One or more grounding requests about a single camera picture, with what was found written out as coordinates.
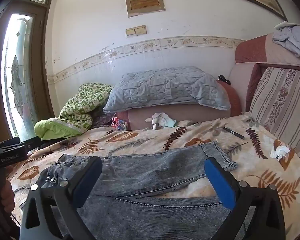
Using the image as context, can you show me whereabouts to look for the white crumpled tissue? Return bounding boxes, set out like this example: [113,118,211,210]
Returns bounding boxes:
[269,145,289,161]

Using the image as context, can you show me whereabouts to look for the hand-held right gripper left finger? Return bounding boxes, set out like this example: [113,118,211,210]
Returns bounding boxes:
[19,156,103,240]

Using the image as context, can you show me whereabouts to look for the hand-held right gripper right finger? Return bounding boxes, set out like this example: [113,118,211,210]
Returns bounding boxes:
[204,157,286,240]

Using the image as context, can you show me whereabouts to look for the white and teal cloth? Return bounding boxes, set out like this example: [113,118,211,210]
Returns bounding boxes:
[145,112,170,130]

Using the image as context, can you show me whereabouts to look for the reddish brown bolster pillow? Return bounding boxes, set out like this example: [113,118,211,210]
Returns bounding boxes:
[216,79,242,117]

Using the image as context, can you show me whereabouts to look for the dark patterned cloth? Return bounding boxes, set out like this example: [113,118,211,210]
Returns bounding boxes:
[92,112,116,128]

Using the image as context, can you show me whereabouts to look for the grey quilted pillow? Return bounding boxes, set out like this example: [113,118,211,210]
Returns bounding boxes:
[102,66,232,113]

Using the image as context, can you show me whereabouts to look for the grey crumpled cloth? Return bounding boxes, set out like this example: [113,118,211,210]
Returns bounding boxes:
[272,21,300,57]

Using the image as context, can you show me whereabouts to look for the person's left hand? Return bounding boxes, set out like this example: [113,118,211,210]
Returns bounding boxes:
[4,166,16,216]

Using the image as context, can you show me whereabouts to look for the wall electrical panel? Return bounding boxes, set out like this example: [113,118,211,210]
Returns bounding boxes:
[126,0,165,18]

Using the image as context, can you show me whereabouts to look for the green patterned quilt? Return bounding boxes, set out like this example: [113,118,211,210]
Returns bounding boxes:
[34,82,114,140]

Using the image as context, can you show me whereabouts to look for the small red box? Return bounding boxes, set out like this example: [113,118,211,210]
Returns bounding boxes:
[111,117,128,131]

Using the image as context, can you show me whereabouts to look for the grey denim pants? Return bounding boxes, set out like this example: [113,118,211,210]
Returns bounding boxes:
[36,141,255,240]

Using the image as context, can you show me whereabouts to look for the black pen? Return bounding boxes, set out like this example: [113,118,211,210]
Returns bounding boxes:
[222,127,245,140]

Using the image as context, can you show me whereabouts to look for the leaf print blanket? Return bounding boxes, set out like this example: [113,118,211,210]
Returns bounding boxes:
[6,115,300,240]

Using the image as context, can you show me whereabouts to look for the double light switch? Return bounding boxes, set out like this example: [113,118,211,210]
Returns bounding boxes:
[126,25,147,37]

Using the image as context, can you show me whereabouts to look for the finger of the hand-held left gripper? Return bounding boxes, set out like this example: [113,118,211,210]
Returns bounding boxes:
[0,137,21,147]
[20,136,43,151]

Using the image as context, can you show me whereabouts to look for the pink fabric sofa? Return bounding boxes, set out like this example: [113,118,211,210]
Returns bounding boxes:
[115,26,300,132]

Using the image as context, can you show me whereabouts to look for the striped floral cushion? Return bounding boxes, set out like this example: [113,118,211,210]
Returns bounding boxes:
[249,67,300,170]

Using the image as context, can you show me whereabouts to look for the wooden stained glass door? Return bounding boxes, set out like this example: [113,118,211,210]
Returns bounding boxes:
[0,0,58,143]

